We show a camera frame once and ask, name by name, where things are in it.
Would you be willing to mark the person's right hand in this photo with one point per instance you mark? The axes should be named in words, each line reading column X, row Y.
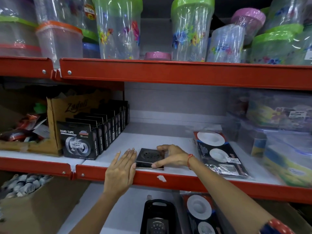
column 175, row 157

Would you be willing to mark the person's left hand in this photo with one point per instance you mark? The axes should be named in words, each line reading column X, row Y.
column 120, row 173

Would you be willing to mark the person's left forearm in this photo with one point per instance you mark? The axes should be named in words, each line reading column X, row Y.
column 97, row 216

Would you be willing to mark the person's right forearm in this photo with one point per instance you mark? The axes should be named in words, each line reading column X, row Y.
column 224, row 194

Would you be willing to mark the red metal shelf rack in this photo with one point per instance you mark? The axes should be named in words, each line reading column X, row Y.
column 170, row 74

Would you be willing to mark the white torn sticker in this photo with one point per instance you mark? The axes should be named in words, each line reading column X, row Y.
column 161, row 178

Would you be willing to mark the row of black tape boxes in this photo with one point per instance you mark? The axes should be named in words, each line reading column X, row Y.
column 78, row 143

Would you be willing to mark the clear storage box yellow print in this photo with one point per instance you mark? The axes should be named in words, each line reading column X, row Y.
column 241, row 136

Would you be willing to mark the plain brown cardboard box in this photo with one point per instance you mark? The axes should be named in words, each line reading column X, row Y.
column 48, row 207

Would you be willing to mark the brown script-print cardboard box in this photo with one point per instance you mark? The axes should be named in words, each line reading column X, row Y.
column 63, row 107

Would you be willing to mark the pile of white grey items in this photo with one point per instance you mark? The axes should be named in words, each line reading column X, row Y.
column 24, row 185

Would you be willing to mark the low pink lid jar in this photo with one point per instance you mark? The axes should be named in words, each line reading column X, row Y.
column 158, row 56

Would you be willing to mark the blue red patterned garment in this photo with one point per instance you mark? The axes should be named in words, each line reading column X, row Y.
column 275, row 227

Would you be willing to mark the small clear floral jar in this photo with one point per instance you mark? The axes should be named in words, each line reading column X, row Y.
column 225, row 43

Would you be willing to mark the blue lid clear container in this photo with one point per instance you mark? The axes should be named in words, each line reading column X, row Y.
column 91, row 51

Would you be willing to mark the tall floral jar green lid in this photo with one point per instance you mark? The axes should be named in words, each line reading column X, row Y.
column 192, row 31
column 117, row 29

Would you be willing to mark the small green lid container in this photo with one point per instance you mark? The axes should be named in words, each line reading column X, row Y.
column 90, row 36

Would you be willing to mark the lone black tape carton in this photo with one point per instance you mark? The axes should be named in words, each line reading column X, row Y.
column 219, row 21

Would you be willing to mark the clear container with orange lid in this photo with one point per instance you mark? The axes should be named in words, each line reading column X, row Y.
column 58, row 43

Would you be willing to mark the wide floral jar green lid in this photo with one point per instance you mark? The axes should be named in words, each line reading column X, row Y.
column 273, row 46

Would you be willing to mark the clear jar with pink lid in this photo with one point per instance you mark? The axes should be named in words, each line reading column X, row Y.
column 248, row 19

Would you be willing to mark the clear container red lid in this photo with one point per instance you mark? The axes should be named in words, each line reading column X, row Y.
column 17, row 51

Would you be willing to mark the wide jar with white label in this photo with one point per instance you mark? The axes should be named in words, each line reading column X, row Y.
column 304, row 51

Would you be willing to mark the clear jar red round label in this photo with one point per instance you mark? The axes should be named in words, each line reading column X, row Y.
column 61, row 9

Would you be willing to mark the clear container green lid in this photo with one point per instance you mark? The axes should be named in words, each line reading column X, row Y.
column 17, row 31

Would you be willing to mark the wrapped clear floral jar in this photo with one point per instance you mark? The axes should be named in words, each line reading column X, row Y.
column 285, row 12

